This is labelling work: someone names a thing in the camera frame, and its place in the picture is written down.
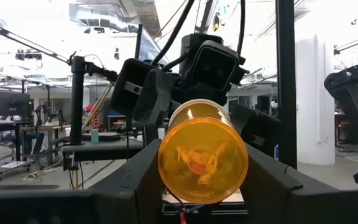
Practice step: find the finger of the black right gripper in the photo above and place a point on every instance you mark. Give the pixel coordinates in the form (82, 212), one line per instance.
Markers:
(155, 99)
(256, 130)

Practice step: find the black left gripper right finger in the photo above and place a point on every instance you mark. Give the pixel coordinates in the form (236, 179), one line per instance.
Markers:
(284, 202)

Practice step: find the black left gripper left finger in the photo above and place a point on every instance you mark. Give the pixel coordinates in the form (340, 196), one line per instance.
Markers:
(110, 202)

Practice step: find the orange bottle round pills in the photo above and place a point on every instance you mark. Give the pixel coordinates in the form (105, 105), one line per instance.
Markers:
(202, 161)

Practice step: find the black jointed arm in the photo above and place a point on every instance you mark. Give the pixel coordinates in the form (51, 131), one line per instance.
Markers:
(353, 93)

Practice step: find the tilted black screen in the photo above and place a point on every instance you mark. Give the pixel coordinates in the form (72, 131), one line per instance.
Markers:
(148, 46)

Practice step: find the black stand pole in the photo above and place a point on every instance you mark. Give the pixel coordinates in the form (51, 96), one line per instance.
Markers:
(77, 102)

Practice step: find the teal cup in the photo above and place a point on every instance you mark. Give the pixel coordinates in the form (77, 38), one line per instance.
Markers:
(94, 136)

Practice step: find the white building pillar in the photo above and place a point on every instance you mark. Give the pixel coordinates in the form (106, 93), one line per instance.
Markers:
(315, 109)

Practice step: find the red tag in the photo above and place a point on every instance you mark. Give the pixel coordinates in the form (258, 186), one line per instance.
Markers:
(183, 217)

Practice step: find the black computer monitor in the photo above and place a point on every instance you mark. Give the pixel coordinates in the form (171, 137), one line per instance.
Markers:
(8, 104)

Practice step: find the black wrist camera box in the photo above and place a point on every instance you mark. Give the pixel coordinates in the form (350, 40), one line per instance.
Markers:
(216, 65)

